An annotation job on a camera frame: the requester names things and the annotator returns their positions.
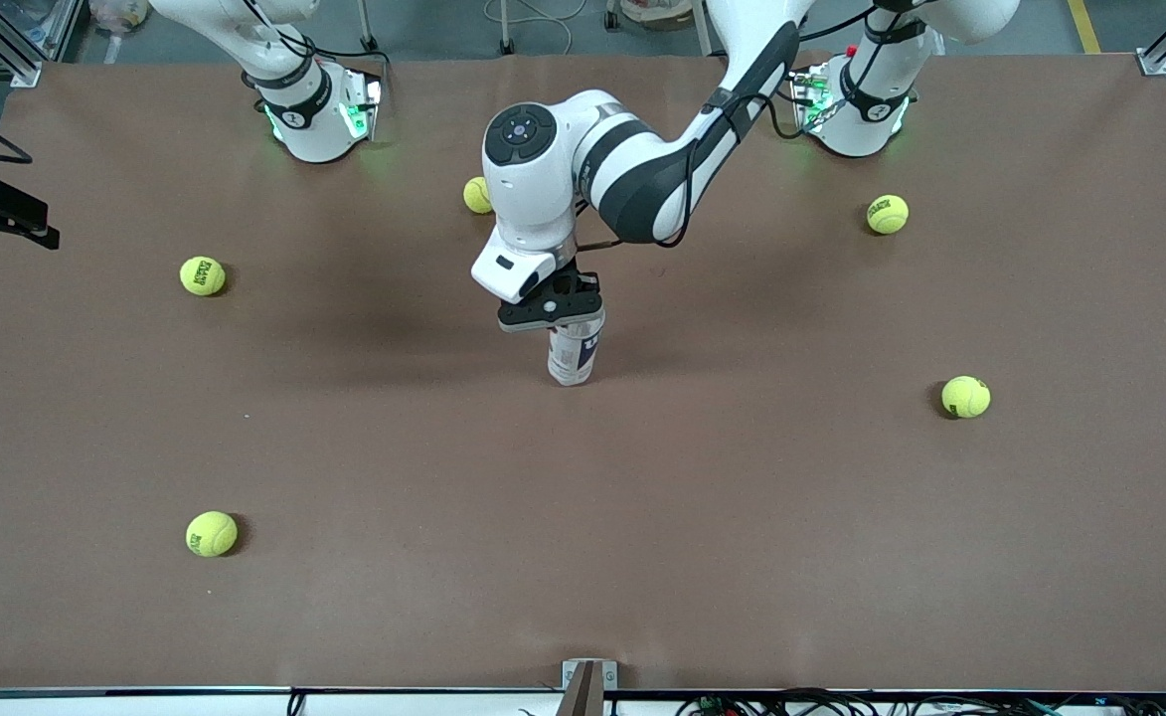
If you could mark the clear tennis ball can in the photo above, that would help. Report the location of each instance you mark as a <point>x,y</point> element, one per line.
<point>573,358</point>

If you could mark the clear plastic bag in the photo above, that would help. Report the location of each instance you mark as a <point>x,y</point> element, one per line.
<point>120,12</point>

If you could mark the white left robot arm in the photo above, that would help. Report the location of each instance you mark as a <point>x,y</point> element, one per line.
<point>642,169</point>

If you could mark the metal stand leg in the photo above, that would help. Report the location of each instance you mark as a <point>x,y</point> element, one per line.
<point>368,30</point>
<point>506,35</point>

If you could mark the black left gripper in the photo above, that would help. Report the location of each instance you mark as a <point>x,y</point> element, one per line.
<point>583,279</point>

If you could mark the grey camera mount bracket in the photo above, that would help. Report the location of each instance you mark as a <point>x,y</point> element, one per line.
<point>587,686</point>

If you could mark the white table edge rail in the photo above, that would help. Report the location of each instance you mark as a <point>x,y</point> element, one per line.
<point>145,704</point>

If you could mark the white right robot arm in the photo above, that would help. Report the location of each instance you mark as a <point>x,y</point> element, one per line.
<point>314,129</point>

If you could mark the yellow tennis ball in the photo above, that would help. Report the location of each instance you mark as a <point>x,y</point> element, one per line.
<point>211,534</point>
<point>965,397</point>
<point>887,214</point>
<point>202,275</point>
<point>474,196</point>

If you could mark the brown table cover sheet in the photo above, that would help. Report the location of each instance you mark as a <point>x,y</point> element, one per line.
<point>582,497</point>

